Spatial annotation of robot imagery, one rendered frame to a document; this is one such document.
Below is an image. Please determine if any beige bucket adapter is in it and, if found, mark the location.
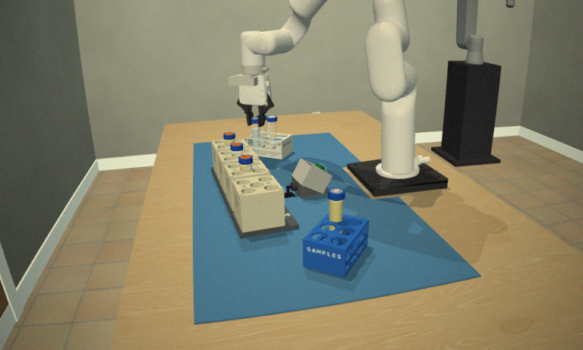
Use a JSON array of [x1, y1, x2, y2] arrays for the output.
[[232, 175, 285, 233], [211, 137, 250, 179], [223, 160, 270, 211], [217, 148, 259, 193]]

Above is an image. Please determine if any cream tube rack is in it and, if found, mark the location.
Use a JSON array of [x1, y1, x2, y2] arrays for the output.
[[247, 132, 293, 159]]

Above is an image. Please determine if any blue bench mat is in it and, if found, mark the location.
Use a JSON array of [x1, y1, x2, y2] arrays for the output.
[[193, 133, 481, 324]]

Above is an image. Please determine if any blue tube rack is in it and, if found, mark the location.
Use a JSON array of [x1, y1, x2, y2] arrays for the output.
[[303, 214, 369, 277]]

